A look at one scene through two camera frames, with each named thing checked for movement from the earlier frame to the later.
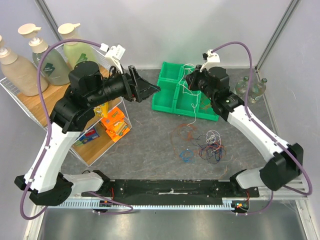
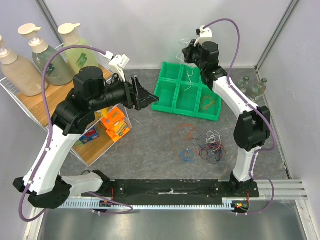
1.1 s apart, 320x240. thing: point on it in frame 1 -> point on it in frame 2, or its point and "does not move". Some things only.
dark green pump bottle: (55, 69) does not move
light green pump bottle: (75, 52) does not move
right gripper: (193, 80) -> (188, 52)
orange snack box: (116, 124) does not move
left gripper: (144, 88) -> (137, 96)
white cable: (189, 93) -> (181, 60)
